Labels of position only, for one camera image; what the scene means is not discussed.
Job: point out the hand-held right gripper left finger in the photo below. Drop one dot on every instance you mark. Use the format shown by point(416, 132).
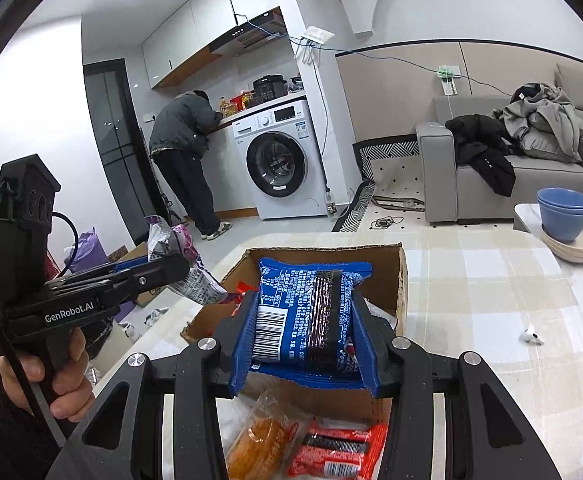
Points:
point(244, 355)

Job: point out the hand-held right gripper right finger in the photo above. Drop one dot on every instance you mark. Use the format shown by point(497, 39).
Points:
point(374, 365)

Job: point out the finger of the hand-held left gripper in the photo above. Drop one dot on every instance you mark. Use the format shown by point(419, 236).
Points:
point(161, 272)
point(126, 265)

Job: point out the large purple snack bag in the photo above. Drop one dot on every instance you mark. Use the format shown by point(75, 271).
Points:
point(191, 280)

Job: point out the blue cookie packet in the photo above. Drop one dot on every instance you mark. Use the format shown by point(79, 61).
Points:
point(301, 310)

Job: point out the brown cardboard box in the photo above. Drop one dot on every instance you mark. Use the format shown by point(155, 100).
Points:
point(386, 280)

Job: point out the person's left forearm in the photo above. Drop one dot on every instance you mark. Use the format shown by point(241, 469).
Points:
point(1, 435)

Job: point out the person's left hand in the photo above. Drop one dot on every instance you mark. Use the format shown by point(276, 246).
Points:
point(76, 385)

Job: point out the purple plastic bag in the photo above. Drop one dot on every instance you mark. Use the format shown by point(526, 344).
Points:
point(89, 252)

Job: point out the orange cracker packet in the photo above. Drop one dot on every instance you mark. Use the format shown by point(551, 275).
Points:
point(266, 440)

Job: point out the dark red snack packet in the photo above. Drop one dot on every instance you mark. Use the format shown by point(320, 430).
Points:
point(336, 455)

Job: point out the dark glass door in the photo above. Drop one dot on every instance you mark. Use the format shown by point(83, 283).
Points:
point(116, 150)

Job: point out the beige checkered tablecloth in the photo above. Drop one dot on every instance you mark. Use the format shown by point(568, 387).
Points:
point(471, 285)

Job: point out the white earbud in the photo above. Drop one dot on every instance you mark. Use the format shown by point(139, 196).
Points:
point(532, 336)

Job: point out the white washing machine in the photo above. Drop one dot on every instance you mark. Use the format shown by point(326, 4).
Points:
point(281, 160)

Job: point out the small plastic bottle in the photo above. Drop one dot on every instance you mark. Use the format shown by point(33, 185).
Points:
point(330, 204)

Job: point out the yellow bottle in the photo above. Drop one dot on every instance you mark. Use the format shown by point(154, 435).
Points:
point(229, 106)

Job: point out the black white patterned rug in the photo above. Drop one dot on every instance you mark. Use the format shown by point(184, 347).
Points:
point(361, 175)

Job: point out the grey sofa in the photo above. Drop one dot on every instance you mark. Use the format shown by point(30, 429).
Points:
point(441, 175)

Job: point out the black cooking pot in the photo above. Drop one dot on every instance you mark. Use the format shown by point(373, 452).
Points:
point(270, 89)

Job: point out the blue bowl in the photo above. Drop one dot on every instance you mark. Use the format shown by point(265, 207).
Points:
point(564, 200)
point(564, 227)

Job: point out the black jacket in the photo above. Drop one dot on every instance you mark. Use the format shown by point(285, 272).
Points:
point(481, 155)

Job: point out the black range hood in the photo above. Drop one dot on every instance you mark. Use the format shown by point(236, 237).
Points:
point(251, 35)

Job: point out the white power strip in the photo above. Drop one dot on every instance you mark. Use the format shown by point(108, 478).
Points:
point(446, 80)

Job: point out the grey clothing pile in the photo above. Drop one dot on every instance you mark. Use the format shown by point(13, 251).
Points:
point(546, 120)

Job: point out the white wall cabinets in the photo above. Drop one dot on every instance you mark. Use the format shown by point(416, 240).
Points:
point(206, 15)

